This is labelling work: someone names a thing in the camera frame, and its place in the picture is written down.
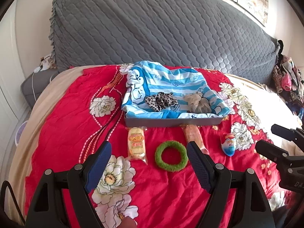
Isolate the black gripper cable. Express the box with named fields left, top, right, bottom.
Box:
left=0, top=180, right=26, bottom=226

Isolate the leopard print scrunchie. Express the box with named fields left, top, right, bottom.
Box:
left=144, top=92, right=179, bottom=112

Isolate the blue striped cartoon cloth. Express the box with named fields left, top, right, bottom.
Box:
left=122, top=61, right=230, bottom=119

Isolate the grey quilted headboard cover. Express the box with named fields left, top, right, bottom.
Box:
left=49, top=0, right=280, bottom=84

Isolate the yellow packaged snack cake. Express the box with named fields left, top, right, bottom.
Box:
left=127, top=127, right=147, bottom=165

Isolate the white charging cable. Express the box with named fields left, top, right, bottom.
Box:
left=31, top=65, right=42, bottom=103

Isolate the red floral bedspread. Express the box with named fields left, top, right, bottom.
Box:
left=5, top=64, right=302, bottom=228

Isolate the orange packaged snack cake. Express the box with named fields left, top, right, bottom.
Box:
left=181, top=125, right=209, bottom=155

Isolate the person's left hand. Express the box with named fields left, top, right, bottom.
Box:
left=117, top=216, right=137, bottom=228

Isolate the grey bedside stool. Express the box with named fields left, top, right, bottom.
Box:
left=20, top=68, right=59, bottom=110

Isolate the grey shallow tray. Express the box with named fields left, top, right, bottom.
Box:
left=124, top=116, right=224, bottom=128

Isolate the beige fabric scrunchie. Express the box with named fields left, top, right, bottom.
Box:
left=183, top=92, right=212, bottom=114

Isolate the pile of clothes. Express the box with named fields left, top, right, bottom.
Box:
left=271, top=40, right=303, bottom=121

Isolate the blue white chocolate egg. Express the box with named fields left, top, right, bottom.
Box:
left=220, top=133, right=236, bottom=157

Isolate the green fuzzy ring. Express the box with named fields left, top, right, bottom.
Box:
left=154, top=140, right=189, bottom=173

